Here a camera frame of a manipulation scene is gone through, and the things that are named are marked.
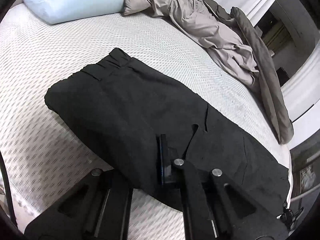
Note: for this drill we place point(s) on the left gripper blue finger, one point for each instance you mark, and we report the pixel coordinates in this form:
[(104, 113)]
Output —
[(165, 158)]

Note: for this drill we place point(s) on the black pants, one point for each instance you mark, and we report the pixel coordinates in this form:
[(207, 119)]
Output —
[(119, 106)]

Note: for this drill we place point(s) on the white mesh mattress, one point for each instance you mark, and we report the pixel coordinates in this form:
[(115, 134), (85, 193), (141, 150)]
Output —
[(43, 157)]

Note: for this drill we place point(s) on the dark green duvet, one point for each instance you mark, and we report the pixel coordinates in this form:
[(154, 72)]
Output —
[(269, 86)]

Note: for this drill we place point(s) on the grey crumpled sheet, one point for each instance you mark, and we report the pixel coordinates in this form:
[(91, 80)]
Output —
[(223, 35)]

